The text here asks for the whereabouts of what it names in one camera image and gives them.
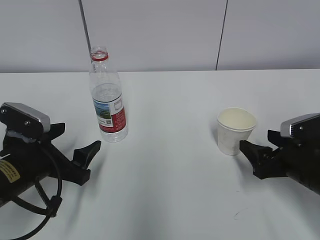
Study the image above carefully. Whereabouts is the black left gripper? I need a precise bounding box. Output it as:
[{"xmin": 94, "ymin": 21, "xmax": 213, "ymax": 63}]
[{"xmin": 2, "ymin": 122, "xmax": 102, "ymax": 186}]

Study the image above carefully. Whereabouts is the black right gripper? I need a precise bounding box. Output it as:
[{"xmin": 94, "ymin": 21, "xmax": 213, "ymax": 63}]
[{"xmin": 239, "ymin": 129, "xmax": 310, "ymax": 180}]

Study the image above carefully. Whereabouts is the white paper cup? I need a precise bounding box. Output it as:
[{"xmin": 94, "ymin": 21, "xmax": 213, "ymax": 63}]
[{"xmin": 217, "ymin": 107, "xmax": 257, "ymax": 156}]

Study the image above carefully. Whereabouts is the clear plastic water bottle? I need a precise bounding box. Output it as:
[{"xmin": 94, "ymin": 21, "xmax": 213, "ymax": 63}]
[{"xmin": 89, "ymin": 46, "xmax": 128, "ymax": 143}]

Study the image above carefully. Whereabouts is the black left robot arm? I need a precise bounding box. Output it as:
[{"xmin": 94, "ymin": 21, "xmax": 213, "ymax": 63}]
[{"xmin": 0, "ymin": 123, "xmax": 102, "ymax": 205}]

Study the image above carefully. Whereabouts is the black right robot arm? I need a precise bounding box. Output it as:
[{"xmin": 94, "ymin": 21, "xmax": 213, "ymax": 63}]
[{"xmin": 239, "ymin": 130, "xmax": 320, "ymax": 194}]

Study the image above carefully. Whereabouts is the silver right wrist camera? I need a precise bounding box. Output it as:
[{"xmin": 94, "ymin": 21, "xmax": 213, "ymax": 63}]
[{"xmin": 280, "ymin": 113, "xmax": 320, "ymax": 147}]

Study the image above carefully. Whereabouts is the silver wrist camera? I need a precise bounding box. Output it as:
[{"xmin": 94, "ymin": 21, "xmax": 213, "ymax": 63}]
[
  {"xmin": 280, "ymin": 113, "xmax": 320, "ymax": 147},
  {"xmin": 0, "ymin": 102, "xmax": 51, "ymax": 139}
]

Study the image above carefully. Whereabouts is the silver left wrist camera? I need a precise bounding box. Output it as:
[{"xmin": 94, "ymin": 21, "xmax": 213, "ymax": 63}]
[{"xmin": 0, "ymin": 102, "xmax": 51, "ymax": 139}]

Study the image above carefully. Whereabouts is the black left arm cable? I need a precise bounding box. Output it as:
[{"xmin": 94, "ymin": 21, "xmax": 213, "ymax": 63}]
[{"xmin": 0, "ymin": 143, "xmax": 63, "ymax": 240}]

